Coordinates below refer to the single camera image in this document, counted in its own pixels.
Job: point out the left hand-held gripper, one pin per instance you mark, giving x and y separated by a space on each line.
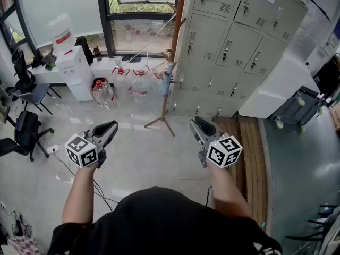
85 153

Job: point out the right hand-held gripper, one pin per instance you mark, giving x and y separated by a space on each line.
223 150

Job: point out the blue umbrella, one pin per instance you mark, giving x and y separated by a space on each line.
164 85

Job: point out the brown wooden coat rack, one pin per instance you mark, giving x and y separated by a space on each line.
177 23

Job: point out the person's left forearm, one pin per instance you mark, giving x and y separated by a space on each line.
79 195

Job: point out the person's right forearm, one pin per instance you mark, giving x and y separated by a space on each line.
228 193

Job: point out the black metal rack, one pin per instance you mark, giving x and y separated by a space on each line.
316 222

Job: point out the wooden slat platform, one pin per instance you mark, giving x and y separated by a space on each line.
252 155

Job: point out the white power strip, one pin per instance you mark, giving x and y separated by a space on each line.
52 149

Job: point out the white water dispenser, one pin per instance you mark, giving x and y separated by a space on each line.
77 73

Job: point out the small clear bottle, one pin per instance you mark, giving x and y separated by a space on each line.
118 61

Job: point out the small black pouch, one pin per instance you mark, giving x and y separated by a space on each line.
134 59

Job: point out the dark thermos bottle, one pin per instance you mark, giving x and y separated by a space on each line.
97 53

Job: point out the blue-grey chair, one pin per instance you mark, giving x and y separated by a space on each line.
37 92

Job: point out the black office chair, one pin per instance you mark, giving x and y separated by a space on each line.
25 131

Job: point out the white desk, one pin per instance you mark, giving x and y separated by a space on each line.
45 74

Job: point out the black bag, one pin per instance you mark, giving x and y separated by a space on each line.
85 49

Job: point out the white cabinet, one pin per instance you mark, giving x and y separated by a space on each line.
279 84

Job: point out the grey metal locker cabinet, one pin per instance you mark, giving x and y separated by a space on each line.
239 44

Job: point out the grey wheeled cart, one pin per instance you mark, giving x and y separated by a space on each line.
295 108

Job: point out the person's black shirt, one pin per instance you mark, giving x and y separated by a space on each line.
164 222

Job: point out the black chair with jacket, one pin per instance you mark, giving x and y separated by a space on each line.
21 68

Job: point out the thin white rod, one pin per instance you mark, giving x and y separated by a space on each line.
162 29

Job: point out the large clear water jug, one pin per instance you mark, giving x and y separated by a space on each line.
62 33

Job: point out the checkered cloth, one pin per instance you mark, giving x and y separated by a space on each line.
24 246

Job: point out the dark window frame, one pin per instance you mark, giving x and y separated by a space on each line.
103 15

